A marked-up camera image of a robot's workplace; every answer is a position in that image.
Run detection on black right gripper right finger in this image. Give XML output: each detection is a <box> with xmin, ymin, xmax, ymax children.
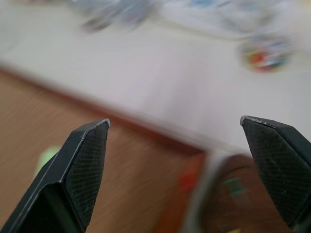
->
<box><xmin>240</xmin><ymin>115</ymin><xmax>311</xmax><ymax>233</ymax></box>

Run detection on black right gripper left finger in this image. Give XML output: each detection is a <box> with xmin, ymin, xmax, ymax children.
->
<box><xmin>0</xmin><ymin>118</ymin><xmax>111</xmax><ymax>233</ymax></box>

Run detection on light green sticky note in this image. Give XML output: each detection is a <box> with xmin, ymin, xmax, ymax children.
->
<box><xmin>35</xmin><ymin>144</ymin><xmax>61</xmax><ymax>178</ymax></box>

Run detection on brown wooden tray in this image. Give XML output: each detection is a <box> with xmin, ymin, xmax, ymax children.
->
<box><xmin>0</xmin><ymin>67</ymin><xmax>207</xmax><ymax>233</ymax></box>

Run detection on green pushpin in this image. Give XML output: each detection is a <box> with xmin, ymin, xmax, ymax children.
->
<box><xmin>223</xmin><ymin>177</ymin><xmax>248</xmax><ymax>197</ymax></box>

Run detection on orange-brown container with rim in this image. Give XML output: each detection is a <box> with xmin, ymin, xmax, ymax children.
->
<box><xmin>188</xmin><ymin>148</ymin><xmax>292</xmax><ymax>233</ymax></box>

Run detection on red pushpin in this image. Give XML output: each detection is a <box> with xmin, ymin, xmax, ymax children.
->
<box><xmin>179</xmin><ymin>171</ymin><xmax>199</xmax><ymax>192</ymax></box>

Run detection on round container of colourful pins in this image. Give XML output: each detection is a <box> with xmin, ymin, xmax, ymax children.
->
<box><xmin>237</xmin><ymin>33</ymin><xmax>296</xmax><ymax>73</ymax></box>

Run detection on clear plastic bag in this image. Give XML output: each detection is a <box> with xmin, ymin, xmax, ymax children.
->
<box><xmin>162</xmin><ymin>0</ymin><xmax>311</xmax><ymax>43</ymax></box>

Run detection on dark blurry object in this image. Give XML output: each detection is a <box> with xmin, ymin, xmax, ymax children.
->
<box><xmin>79</xmin><ymin>0</ymin><xmax>149</xmax><ymax>33</ymax></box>

